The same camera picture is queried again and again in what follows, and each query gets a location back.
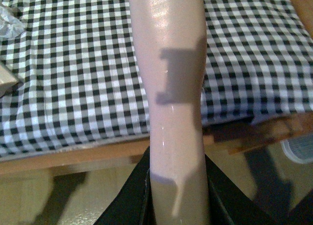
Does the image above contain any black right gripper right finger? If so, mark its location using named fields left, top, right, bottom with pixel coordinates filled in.
left=205, top=157, right=263, bottom=225

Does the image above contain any cardboard piece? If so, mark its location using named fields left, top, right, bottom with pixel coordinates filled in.
left=0, top=62, right=19, bottom=97

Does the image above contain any white round object on floor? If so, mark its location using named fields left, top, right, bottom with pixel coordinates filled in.
left=281, top=134, right=313, bottom=164

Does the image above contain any black white checkered bedsheet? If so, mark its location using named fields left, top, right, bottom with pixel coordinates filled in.
left=0, top=0, right=313, bottom=161

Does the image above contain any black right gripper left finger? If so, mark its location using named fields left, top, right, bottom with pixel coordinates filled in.
left=95, top=148, right=155, bottom=225

